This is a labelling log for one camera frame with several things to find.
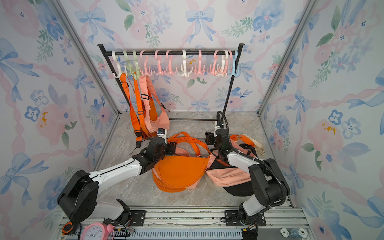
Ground orange sling bag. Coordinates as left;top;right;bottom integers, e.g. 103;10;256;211
152;132;211;193
153;176;199;193
151;167;199;190

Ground black crossbody bag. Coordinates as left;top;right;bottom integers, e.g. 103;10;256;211
223;143;258;197

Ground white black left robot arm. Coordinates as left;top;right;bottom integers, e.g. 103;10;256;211
57;137;177;225

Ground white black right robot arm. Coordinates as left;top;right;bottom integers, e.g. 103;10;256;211
206;111;291;226

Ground white plastic hook middle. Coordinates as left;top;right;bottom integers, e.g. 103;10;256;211
178;50;193;78

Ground light blue plastic hook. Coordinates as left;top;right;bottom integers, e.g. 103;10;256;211
228;51;238;77

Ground green plastic hook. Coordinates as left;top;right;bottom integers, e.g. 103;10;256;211
123;50;141;81

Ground white plastic hook left end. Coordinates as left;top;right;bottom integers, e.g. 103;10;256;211
112;51;123;79

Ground black metal garment rack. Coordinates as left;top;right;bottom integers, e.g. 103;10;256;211
97;43;245;113

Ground pink alarm clock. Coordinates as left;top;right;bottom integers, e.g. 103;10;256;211
81;223;115;240

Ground white poker chips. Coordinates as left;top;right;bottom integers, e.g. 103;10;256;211
280;228;309;240

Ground orange black tape measure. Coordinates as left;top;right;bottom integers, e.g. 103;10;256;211
62;222;74;236

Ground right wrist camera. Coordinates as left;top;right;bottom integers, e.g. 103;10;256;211
214;126;225;138

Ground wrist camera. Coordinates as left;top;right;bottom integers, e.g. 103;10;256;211
157;128;168;142
214;126;225;138

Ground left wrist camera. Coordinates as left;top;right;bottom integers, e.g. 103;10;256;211
157;128;168;142

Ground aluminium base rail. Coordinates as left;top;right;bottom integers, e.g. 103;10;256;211
50;205;316;240

